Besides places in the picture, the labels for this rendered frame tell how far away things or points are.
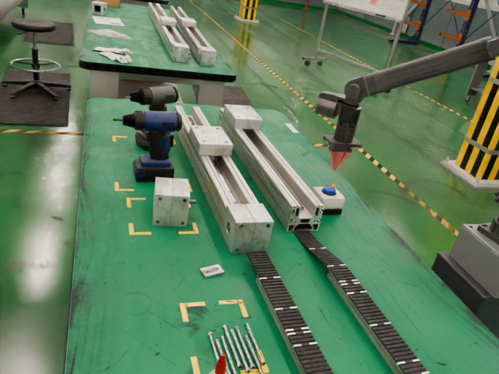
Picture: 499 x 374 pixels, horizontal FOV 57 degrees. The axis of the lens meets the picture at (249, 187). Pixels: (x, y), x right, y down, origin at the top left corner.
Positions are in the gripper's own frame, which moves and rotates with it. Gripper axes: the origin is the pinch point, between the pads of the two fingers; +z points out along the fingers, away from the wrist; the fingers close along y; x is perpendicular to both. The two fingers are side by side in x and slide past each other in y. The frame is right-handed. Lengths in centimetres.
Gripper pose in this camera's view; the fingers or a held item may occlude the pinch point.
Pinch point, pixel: (334, 167)
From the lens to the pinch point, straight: 143.0
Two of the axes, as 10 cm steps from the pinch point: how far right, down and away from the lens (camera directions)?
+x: 2.8, 4.8, -8.3
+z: -1.7, 8.8, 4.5
